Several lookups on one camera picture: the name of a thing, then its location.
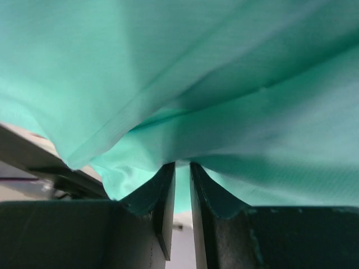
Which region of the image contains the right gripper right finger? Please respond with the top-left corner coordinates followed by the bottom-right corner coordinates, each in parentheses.
top-left (190, 163), bottom-right (358, 268)

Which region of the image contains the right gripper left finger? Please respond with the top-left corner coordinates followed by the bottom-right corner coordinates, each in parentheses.
top-left (1, 163), bottom-right (175, 268)

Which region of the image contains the aluminium frame rail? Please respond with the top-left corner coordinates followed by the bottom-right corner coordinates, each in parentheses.
top-left (1, 127), bottom-right (108, 199)

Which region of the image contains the teal green t-shirt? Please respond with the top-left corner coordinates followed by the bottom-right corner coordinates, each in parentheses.
top-left (1, 1), bottom-right (358, 213)

